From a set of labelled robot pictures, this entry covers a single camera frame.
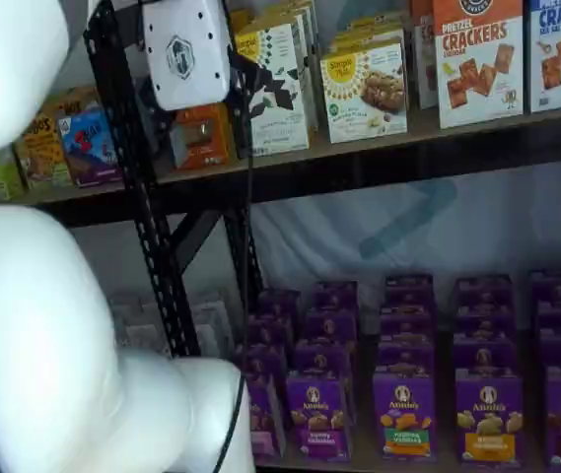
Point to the orange Bobo's box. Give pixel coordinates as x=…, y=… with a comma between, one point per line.
x=73, y=101

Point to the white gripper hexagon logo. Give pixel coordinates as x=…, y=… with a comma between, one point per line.
x=184, y=54

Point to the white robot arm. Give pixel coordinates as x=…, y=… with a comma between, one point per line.
x=38, y=345

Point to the yellow Bobo's box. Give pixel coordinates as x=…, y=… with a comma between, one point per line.
x=43, y=153

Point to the purple Annie's box pink patch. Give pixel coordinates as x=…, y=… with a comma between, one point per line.
x=270, y=330
x=282, y=303
x=265, y=362
x=266, y=419

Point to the purple Annie's box green patch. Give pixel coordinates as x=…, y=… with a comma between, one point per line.
x=403, y=419
x=405, y=355
x=408, y=290
x=408, y=322

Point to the white backdrop sheet teal mark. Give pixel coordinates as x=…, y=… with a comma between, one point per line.
x=482, y=226

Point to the purple Annie's box yellow patch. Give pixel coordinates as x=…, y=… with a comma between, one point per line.
x=484, y=352
x=484, y=320
x=484, y=290
x=488, y=424

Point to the Simple Mills cookie box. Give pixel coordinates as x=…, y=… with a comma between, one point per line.
x=364, y=93

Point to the Simple Mills yellow bar box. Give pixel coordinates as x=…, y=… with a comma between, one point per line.
x=369, y=32

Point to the blue Z Bar box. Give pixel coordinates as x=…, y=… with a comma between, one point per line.
x=88, y=148

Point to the red pretzel crackers box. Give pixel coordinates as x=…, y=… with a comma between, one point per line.
x=424, y=59

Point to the pretzel crackers cheddar box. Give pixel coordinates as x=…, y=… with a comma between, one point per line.
x=479, y=74

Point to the purple Annie's box violet patch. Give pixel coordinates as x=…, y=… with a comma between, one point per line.
x=317, y=419
x=322, y=357
x=336, y=295
x=331, y=325

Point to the Simple Mills sweet thins box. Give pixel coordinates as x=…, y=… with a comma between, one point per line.
x=311, y=49
x=280, y=133

